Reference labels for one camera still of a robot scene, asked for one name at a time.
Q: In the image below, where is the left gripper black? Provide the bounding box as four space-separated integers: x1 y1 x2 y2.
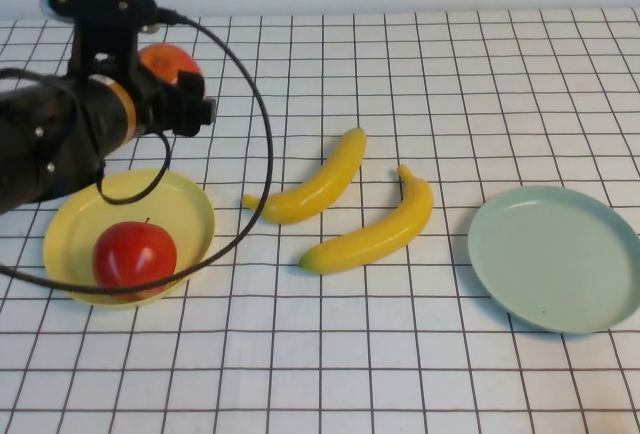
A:
133 64 217 139

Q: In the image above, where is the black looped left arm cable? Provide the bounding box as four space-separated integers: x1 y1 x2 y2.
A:
0 67 66 86

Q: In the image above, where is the thick black left camera cable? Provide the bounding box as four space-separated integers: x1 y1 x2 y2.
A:
0 6 275 296

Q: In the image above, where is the thin black left gripper cable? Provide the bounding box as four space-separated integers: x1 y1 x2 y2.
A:
97 128 173 206

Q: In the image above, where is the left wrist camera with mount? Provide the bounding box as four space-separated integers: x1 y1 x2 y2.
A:
38 0 164 80

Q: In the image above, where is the red plastic apple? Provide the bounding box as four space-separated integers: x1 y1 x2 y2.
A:
92 217 178 302
137 42 204 86

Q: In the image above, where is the yellow plastic banana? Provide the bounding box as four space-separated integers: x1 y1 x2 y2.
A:
242 126 368 226

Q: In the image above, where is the yellow banana green tip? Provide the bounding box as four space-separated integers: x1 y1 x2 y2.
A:
298 164 434 275

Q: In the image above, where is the white grid tablecloth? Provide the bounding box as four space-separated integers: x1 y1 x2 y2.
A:
0 8 640 434

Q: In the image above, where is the yellow round plastic plate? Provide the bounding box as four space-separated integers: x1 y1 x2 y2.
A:
41 168 216 310

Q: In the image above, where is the pale green round plate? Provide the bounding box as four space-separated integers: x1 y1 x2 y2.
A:
467 184 640 335

